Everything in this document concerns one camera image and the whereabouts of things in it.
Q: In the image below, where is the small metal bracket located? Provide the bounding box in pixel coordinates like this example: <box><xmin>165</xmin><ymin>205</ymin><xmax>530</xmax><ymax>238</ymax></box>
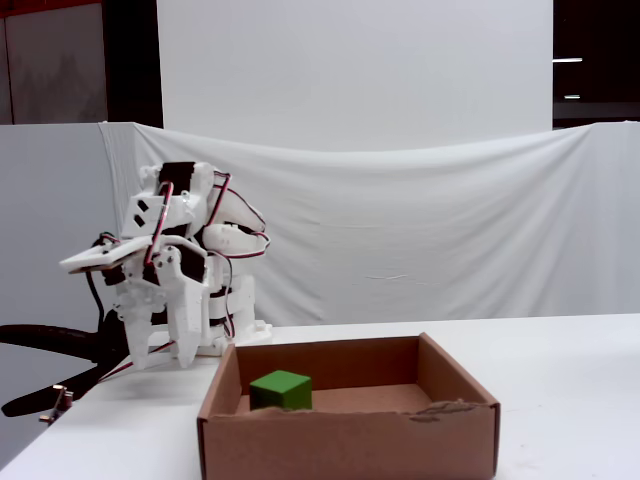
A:
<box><xmin>38</xmin><ymin>384</ymin><xmax>75</xmax><ymax>426</ymax></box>

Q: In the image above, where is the black camera cable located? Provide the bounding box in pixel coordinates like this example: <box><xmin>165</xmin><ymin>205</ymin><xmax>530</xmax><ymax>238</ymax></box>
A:
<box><xmin>83</xmin><ymin>268</ymin><xmax>109</xmax><ymax>327</ymax></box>

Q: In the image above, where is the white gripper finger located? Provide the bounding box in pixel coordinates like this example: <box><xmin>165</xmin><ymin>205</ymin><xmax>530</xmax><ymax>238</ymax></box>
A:
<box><xmin>167</xmin><ymin>279</ymin><xmax>207</xmax><ymax>370</ymax></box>
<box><xmin>115</xmin><ymin>298</ymin><xmax>155</xmax><ymax>370</ymax></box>

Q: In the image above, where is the black spring clamp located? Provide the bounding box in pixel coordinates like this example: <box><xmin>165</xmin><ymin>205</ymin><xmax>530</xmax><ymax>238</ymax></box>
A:
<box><xmin>0</xmin><ymin>305</ymin><xmax>176</xmax><ymax>419</ymax></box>

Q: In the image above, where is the red white base cable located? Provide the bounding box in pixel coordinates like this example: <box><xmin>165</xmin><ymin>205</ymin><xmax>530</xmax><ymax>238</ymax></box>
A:
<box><xmin>96</xmin><ymin>339</ymin><xmax>177</xmax><ymax>385</ymax></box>

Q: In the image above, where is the red black shoulder servo cable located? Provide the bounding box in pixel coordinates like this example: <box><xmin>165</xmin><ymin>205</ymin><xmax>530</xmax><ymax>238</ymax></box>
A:
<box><xmin>218</xmin><ymin>256</ymin><xmax>237</xmax><ymax>344</ymax></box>

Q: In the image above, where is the grey partition panel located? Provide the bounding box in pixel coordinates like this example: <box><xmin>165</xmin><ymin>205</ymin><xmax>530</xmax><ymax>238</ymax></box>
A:
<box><xmin>0</xmin><ymin>122</ymin><xmax>121</xmax><ymax>409</ymax></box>

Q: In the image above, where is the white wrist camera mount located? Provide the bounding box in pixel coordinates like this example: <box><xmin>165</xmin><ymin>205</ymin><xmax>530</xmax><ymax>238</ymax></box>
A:
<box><xmin>58</xmin><ymin>236</ymin><xmax>154</xmax><ymax>277</ymax></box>

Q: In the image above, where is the red black wrist servo cable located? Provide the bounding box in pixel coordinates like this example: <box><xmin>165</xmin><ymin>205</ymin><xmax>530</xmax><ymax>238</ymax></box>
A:
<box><xmin>206</xmin><ymin>171</ymin><xmax>272</xmax><ymax>262</ymax></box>

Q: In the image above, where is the red black gripper servo cable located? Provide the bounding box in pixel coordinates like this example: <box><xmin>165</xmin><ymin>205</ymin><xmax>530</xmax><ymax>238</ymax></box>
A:
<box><xmin>143</xmin><ymin>181</ymin><xmax>176</xmax><ymax>274</ymax></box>

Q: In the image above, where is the white backdrop board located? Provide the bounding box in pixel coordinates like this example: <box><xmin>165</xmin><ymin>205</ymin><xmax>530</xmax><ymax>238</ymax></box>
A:
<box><xmin>156</xmin><ymin>0</ymin><xmax>554</xmax><ymax>154</ymax></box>

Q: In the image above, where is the brown cabinet door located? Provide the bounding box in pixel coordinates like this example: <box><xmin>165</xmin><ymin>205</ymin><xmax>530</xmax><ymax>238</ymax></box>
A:
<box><xmin>0</xmin><ymin>0</ymin><xmax>109</xmax><ymax>126</ymax></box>

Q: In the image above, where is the brown cardboard box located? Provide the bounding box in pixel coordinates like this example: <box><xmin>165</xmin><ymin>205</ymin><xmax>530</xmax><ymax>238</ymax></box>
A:
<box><xmin>196</xmin><ymin>332</ymin><xmax>501</xmax><ymax>480</ymax></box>

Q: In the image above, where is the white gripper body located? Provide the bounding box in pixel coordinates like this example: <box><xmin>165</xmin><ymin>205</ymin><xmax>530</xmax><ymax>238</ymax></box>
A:
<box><xmin>114</xmin><ymin>237</ymin><xmax>209</xmax><ymax>307</ymax></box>

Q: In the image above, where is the white cloth backdrop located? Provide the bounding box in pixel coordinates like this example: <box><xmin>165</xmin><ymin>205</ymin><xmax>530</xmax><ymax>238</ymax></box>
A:
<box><xmin>97</xmin><ymin>119</ymin><xmax>640</xmax><ymax>329</ymax></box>

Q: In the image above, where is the green cube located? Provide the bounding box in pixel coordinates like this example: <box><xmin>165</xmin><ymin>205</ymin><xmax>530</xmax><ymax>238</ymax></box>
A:
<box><xmin>248</xmin><ymin>370</ymin><xmax>314</xmax><ymax>413</ymax></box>

